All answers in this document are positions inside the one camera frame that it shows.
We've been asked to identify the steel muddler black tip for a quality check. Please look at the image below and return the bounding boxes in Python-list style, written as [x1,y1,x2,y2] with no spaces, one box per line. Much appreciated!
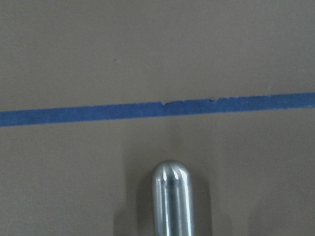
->
[152,160,195,236]

